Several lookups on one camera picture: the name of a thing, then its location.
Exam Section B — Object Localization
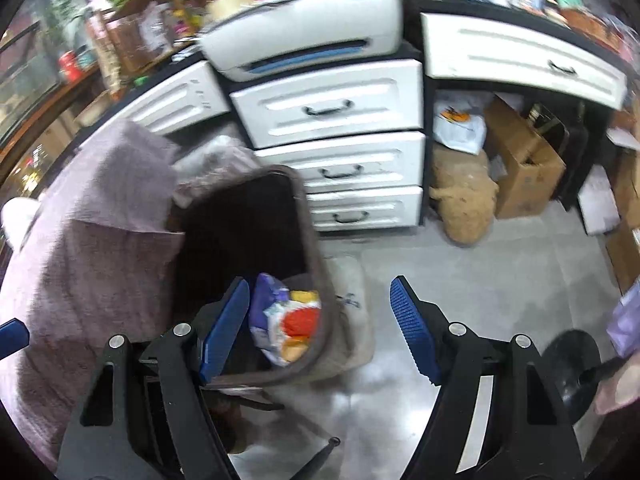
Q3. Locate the curved wooden counter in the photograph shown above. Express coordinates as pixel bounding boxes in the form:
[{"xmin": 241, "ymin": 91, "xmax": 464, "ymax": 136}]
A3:
[{"xmin": 0, "ymin": 72, "xmax": 103, "ymax": 181}]

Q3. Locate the white bag orange print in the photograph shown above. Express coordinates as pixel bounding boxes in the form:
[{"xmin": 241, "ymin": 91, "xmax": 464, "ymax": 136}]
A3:
[{"xmin": 432, "ymin": 92, "xmax": 488, "ymax": 155}]

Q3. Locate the open cardboard box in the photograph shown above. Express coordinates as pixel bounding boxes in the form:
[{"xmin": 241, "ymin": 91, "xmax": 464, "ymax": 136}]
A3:
[{"xmin": 484, "ymin": 95, "xmax": 568, "ymax": 220}]

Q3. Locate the white cabinet panel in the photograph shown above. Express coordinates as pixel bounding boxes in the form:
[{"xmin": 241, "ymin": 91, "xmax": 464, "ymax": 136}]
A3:
[{"xmin": 120, "ymin": 60, "xmax": 232, "ymax": 136}]

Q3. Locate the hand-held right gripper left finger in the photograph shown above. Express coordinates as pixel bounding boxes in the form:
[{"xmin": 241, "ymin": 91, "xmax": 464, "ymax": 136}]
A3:
[{"xmin": 56, "ymin": 278, "xmax": 251, "ymax": 480}]

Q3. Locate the red can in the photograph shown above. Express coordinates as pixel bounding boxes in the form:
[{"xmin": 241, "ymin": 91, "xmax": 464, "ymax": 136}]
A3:
[{"xmin": 59, "ymin": 50, "xmax": 83, "ymax": 83}]

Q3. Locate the pale lilac cloth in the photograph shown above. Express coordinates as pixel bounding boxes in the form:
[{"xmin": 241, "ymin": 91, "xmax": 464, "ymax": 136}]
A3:
[{"xmin": 607, "ymin": 285, "xmax": 640, "ymax": 356}]

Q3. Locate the wooden shelf rack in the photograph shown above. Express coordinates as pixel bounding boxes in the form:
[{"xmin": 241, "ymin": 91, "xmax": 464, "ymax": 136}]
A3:
[{"xmin": 85, "ymin": 0, "xmax": 221, "ymax": 76}]

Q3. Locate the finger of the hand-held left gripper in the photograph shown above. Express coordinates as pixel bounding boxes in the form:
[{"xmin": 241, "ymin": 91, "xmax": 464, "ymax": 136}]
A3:
[{"xmin": 0, "ymin": 318, "xmax": 30, "ymax": 361}]

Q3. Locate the mauve striped tablecloth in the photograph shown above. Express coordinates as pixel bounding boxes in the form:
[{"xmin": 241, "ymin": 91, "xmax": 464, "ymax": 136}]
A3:
[{"xmin": 0, "ymin": 120, "xmax": 261, "ymax": 471}]

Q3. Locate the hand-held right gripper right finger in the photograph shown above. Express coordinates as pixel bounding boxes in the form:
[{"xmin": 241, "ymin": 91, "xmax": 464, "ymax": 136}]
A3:
[{"xmin": 390, "ymin": 275, "xmax": 586, "ymax": 480}]

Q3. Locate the white printer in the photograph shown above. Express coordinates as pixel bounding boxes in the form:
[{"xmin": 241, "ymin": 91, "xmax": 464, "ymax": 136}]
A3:
[{"xmin": 200, "ymin": 0, "xmax": 406, "ymax": 83}]

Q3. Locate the wide white drawer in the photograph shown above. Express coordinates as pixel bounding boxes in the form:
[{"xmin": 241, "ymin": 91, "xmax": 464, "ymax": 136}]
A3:
[{"xmin": 420, "ymin": 12, "xmax": 628, "ymax": 110}]

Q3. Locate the black round stand base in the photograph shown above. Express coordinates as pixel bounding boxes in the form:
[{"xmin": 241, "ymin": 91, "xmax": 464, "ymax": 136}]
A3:
[{"xmin": 542, "ymin": 330, "xmax": 621, "ymax": 423}]

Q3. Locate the white flat box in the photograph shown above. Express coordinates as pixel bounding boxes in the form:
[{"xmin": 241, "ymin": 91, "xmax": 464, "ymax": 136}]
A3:
[{"xmin": 577, "ymin": 165, "xmax": 621, "ymax": 236}]

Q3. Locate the purple plastic bag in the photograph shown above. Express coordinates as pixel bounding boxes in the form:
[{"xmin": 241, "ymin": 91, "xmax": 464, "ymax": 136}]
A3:
[{"xmin": 249, "ymin": 272, "xmax": 323, "ymax": 366}]

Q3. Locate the white printed sack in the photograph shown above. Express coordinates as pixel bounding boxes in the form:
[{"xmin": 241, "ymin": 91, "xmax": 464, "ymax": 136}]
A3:
[{"xmin": 325, "ymin": 255, "xmax": 376, "ymax": 366}]

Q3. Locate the tan plush toy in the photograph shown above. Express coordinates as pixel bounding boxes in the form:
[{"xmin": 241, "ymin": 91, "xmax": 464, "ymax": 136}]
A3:
[{"xmin": 430, "ymin": 147, "xmax": 500, "ymax": 247}]

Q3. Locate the brown fabric laundry basket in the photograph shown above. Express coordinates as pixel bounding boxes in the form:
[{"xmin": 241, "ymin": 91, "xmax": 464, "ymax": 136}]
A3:
[{"xmin": 167, "ymin": 164, "xmax": 376, "ymax": 393}]

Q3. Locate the orange foam net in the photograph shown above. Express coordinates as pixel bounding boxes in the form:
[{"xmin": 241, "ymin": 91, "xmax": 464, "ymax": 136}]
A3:
[{"xmin": 282, "ymin": 307, "xmax": 321, "ymax": 337}]

